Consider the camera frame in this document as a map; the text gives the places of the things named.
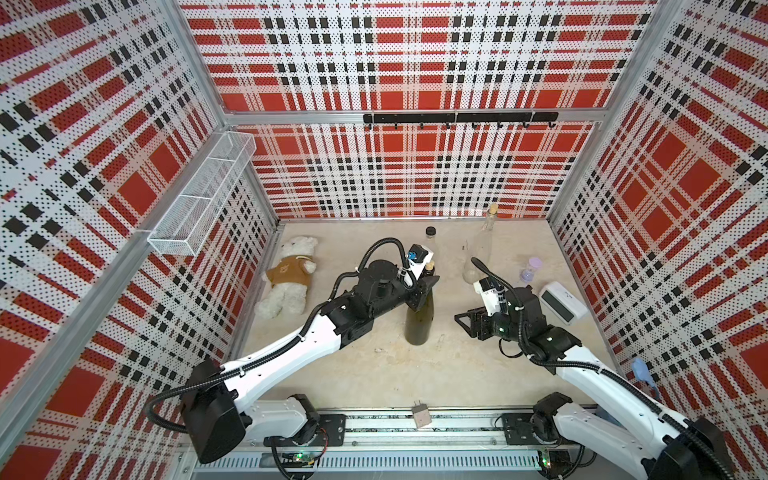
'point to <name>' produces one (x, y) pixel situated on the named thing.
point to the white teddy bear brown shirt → (288, 279)
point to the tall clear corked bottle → (479, 246)
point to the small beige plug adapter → (421, 414)
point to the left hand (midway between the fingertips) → (435, 273)
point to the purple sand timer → (527, 274)
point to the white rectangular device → (561, 303)
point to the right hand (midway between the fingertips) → (466, 315)
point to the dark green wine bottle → (419, 325)
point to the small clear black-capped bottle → (430, 232)
